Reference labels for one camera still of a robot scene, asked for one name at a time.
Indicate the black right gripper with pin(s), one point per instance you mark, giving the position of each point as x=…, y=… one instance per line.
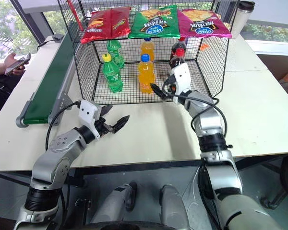
x=170, y=89

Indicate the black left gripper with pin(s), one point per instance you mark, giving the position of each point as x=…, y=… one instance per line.
x=104, y=128

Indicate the dark smartphone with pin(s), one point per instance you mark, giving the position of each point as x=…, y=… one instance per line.
x=20, y=62

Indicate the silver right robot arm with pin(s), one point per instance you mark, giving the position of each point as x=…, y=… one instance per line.
x=220, y=172

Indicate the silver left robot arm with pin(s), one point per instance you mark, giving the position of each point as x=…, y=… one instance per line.
x=50, y=163

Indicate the green conveyor belt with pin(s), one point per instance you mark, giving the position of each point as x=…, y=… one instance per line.
x=50, y=81

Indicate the bystander bare hand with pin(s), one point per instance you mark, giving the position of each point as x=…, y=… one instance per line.
x=12, y=64

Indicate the orange soda bottle blue cap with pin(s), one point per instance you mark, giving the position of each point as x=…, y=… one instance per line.
x=147, y=76
x=147, y=49

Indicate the cola bottle red cap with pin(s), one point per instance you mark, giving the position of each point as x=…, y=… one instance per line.
x=176, y=61
x=180, y=44

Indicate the green soda bottle yellow cap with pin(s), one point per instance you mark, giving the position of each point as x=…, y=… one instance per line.
x=112, y=76

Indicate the small orange object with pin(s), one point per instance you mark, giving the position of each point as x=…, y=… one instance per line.
x=204, y=47

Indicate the green chips bag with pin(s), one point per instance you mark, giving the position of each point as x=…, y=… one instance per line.
x=154, y=22

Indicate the magenta chips bag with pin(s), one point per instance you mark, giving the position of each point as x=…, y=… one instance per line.
x=201, y=24

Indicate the red chips bag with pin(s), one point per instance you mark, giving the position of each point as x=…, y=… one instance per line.
x=103, y=24

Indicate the silver left robot leg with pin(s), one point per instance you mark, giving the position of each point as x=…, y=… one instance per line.
x=115, y=203

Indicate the silver robot leg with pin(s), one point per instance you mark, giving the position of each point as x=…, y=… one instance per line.
x=115, y=203
x=172, y=206

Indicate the grey power adapter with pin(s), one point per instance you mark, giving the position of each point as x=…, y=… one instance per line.
x=58, y=37

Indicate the white tumbler black lid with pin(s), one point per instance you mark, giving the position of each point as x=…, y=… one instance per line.
x=240, y=21

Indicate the silver right robot leg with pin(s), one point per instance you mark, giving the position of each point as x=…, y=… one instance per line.
x=172, y=206

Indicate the red rod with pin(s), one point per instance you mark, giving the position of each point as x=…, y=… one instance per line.
x=75, y=14

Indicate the dark rounded robot torso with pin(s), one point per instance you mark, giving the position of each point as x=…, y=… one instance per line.
x=120, y=226

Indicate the bystander in dark clothes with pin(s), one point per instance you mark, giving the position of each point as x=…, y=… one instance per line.
x=0, y=93

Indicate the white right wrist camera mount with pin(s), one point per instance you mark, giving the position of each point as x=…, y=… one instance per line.
x=182, y=76

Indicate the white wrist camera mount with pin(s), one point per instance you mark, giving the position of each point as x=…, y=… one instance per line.
x=182, y=76
x=87, y=112

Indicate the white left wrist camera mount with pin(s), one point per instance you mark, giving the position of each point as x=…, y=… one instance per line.
x=87, y=112

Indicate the black table frame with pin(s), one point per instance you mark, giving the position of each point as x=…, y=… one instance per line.
x=273, y=189

